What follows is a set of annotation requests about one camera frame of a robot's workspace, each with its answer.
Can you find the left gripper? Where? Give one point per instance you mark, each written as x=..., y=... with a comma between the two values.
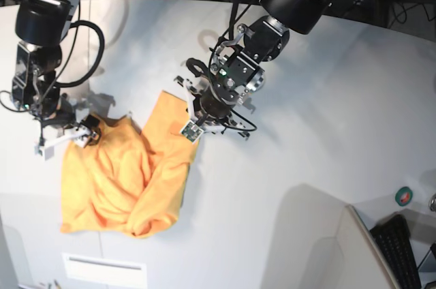
x=224, y=113

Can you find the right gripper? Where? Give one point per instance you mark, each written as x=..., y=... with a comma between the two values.
x=56, y=111

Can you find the orange yellow t-shirt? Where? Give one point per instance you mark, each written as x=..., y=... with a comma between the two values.
x=132, y=181

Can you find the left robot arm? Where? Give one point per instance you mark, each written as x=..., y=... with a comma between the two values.
x=234, y=72

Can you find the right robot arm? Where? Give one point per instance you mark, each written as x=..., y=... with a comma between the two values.
x=41, y=26

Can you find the white recessed table hatch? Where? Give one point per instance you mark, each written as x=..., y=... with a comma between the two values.
x=105, y=271

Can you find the white partition panel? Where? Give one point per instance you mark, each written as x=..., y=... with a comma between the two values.
x=320, y=241

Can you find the green tape roll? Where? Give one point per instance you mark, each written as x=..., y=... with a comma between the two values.
x=403, y=196

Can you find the black computer keyboard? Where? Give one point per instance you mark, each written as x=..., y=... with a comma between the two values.
x=393, y=240

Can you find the silver round knob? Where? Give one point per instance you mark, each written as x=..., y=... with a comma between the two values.
x=432, y=203

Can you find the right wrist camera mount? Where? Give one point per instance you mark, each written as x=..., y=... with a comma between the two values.
x=46, y=148

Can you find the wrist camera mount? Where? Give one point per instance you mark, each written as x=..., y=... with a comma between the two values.
x=199, y=122
x=46, y=148

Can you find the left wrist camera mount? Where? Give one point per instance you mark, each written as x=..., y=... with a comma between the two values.
x=199, y=122

